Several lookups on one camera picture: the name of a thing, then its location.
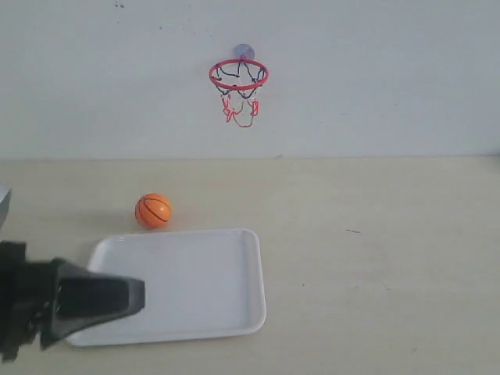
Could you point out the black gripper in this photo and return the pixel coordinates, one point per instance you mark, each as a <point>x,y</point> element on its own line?
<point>57,298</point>

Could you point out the small orange basketball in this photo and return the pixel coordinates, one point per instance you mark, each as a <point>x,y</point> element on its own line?
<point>153,211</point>

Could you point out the grey robot base part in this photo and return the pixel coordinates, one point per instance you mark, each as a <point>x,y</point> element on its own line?
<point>5,196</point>

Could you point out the red basketball hoop rim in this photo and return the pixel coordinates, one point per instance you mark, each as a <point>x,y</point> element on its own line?
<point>238,74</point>

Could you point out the white plastic tray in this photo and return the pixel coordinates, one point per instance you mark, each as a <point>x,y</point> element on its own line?
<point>198,284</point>

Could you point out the red white black net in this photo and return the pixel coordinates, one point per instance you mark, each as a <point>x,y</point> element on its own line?
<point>240,107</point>

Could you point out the clear suction cup mount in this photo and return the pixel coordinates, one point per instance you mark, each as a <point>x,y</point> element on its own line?
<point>243,51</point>

